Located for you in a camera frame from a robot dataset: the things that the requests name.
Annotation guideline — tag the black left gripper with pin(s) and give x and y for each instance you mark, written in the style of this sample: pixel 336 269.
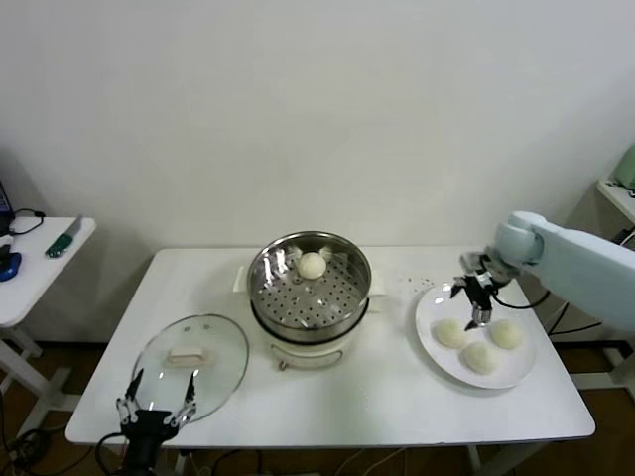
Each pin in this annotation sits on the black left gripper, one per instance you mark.
pixel 146 426

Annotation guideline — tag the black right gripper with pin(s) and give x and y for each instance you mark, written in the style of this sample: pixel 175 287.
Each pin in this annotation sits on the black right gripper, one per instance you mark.
pixel 480 291

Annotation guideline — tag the white steamed baozi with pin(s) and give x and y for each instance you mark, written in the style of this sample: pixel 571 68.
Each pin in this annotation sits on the white steamed baozi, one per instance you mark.
pixel 508 334
pixel 311 265
pixel 480 358
pixel 450 333

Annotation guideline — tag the round glass pot lid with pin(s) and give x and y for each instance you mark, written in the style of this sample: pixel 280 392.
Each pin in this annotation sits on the round glass pot lid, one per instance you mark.
pixel 220 337

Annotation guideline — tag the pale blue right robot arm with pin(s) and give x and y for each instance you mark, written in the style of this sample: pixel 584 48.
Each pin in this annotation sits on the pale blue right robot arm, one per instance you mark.
pixel 585 268

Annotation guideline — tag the perforated steel steamer basket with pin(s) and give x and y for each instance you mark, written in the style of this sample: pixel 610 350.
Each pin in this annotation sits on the perforated steel steamer basket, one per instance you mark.
pixel 349 263

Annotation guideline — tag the round white plate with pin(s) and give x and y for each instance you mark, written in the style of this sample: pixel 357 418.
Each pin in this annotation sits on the round white plate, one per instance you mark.
pixel 436 307

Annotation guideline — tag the white electric cooker base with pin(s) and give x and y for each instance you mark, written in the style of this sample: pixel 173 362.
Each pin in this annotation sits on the white electric cooker base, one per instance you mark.
pixel 307 354

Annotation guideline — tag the white side table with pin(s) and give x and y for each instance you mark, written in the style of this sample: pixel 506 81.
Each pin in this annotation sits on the white side table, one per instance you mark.
pixel 30 287

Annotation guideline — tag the white shelf table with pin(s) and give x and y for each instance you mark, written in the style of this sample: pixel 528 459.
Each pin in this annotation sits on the white shelf table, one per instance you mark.
pixel 617 196

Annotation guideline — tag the blue computer mouse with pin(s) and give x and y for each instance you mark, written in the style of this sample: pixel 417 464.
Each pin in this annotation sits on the blue computer mouse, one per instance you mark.
pixel 10 268

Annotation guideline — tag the pale green appliance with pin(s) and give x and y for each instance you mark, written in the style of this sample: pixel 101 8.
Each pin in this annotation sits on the pale green appliance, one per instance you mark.
pixel 626 168

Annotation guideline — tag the small black device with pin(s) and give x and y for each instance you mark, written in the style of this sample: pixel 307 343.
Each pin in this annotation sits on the small black device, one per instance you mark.
pixel 4 249

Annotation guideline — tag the dark laptop edge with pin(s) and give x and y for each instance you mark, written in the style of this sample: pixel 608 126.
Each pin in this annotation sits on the dark laptop edge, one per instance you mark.
pixel 3 198

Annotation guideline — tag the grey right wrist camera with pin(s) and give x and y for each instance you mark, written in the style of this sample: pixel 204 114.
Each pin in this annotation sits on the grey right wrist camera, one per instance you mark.
pixel 472 260

